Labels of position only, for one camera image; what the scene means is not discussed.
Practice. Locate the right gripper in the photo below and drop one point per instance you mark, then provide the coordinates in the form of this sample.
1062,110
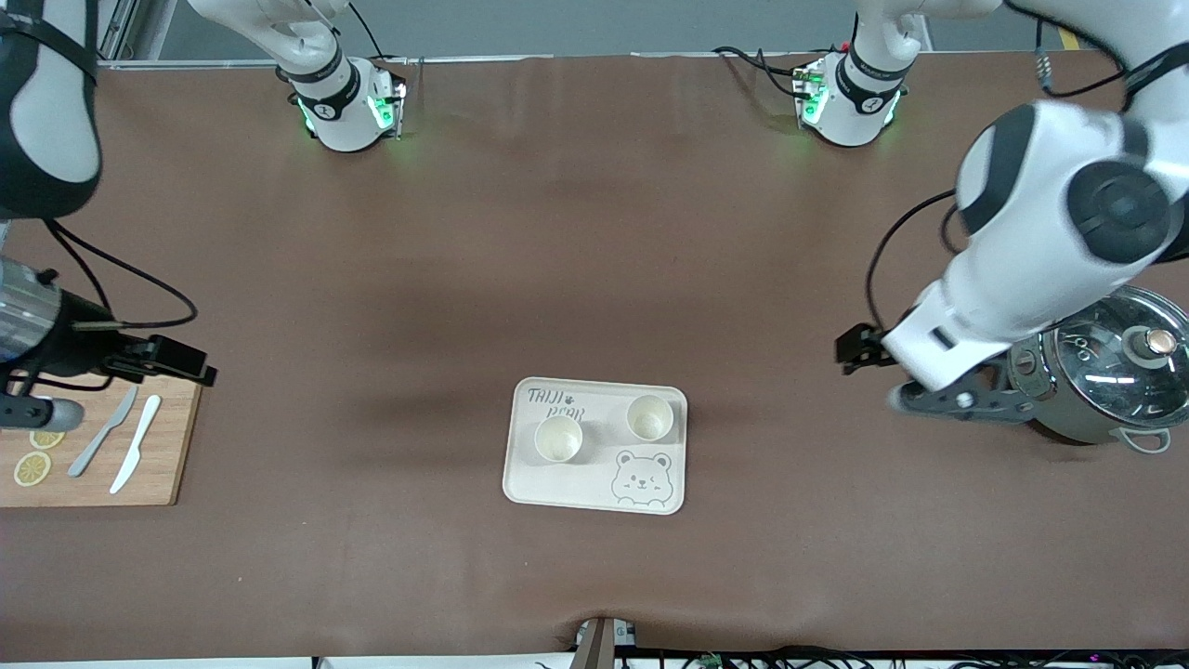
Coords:
76,346

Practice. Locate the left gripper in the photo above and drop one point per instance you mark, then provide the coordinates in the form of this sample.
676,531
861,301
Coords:
856,347

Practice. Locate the white IKEA cup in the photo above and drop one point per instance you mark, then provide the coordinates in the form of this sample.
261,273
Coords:
650,418
558,439

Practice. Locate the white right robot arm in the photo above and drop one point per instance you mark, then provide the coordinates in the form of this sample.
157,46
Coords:
56,121

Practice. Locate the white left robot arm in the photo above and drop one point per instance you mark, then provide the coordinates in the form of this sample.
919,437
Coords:
1031,214

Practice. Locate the dried lemon slice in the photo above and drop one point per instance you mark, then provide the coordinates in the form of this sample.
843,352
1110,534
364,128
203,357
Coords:
32,469
46,440

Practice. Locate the grey plastic knife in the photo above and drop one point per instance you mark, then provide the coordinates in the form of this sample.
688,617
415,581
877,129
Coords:
102,432

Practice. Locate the white plastic knife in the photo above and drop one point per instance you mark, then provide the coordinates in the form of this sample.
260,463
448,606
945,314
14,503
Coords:
139,437

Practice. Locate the grey-green cooking pot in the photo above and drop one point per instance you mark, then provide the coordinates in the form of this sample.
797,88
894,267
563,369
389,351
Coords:
1068,423

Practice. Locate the wooden cutting board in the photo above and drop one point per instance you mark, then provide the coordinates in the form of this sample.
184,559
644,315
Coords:
167,465

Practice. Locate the glass pot lid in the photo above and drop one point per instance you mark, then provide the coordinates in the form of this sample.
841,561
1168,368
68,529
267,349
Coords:
1096,376

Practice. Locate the beige bear print tray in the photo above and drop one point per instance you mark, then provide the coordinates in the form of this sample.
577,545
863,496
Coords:
594,483

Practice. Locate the brown table mat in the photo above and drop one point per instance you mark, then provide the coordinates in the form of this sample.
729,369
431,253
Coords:
594,232

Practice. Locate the aluminium frame rail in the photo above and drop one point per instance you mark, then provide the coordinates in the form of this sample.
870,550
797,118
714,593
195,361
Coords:
232,63

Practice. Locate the metal table edge bracket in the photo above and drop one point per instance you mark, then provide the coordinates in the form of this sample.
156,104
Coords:
594,646

